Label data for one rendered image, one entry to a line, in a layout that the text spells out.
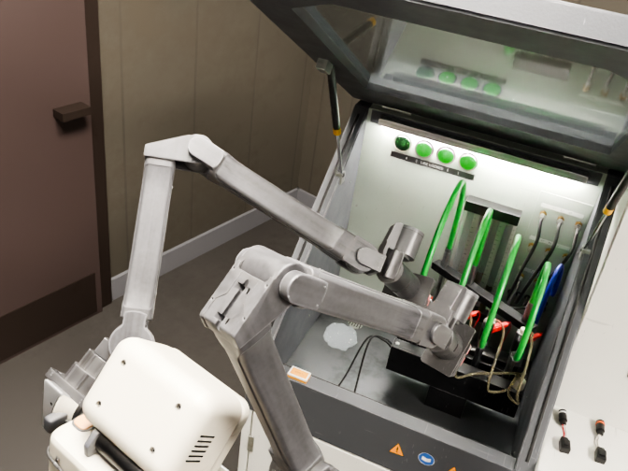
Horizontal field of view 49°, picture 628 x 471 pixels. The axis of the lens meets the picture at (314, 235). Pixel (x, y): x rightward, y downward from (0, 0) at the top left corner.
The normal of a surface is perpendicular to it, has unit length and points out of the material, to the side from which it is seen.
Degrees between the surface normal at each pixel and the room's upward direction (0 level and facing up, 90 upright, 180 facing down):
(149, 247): 48
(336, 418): 90
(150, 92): 90
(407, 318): 71
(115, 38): 90
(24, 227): 90
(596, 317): 76
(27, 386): 0
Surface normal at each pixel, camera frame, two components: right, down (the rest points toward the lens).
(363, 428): -0.40, 0.46
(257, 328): 0.68, 0.29
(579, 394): -0.35, 0.25
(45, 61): 0.77, 0.42
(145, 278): 0.23, -0.15
